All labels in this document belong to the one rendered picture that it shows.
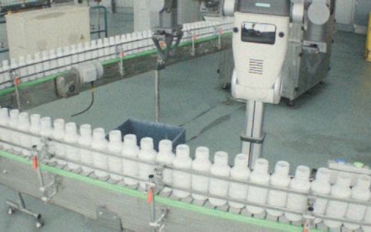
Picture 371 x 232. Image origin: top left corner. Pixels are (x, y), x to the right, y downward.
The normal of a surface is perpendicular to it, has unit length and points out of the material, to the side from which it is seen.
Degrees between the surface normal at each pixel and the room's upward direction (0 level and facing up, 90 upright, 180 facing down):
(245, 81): 90
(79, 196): 90
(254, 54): 90
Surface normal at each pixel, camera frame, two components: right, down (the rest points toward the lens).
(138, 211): -0.36, 0.35
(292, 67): -0.63, 0.30
